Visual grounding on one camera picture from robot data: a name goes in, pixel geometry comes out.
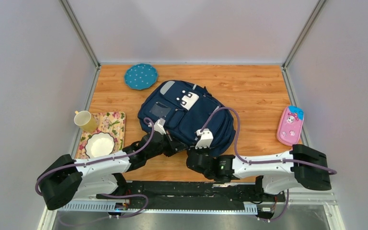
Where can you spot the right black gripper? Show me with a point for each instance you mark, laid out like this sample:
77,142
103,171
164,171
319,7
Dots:
207,150

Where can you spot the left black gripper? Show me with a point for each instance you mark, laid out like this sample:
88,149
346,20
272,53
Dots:
175,146

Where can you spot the navy blue backpack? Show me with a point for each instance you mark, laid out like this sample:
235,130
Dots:
186,108

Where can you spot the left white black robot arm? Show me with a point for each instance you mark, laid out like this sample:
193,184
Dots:
67,178

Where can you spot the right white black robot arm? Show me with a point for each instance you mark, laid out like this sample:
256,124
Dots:
301,166

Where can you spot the floral placemat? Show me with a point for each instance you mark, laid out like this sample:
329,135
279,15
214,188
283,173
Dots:
108,122

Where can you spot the white scalloped bowl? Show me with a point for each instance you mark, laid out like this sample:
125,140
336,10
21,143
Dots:
99,144

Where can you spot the teal polka dot plate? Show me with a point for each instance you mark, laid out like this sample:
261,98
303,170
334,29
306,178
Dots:
140,76

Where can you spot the yellow mug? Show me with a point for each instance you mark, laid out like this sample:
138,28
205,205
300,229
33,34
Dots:
85,121

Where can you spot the pink cartoon pencil case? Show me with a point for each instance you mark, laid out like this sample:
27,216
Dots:
290,125

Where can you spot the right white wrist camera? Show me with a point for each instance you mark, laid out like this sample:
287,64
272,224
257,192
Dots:
205,138

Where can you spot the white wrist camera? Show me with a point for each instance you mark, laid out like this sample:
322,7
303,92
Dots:
159,126
205,138

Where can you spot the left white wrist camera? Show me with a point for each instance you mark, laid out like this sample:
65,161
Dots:
159,126

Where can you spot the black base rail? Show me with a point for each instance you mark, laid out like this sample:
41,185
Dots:
197,195

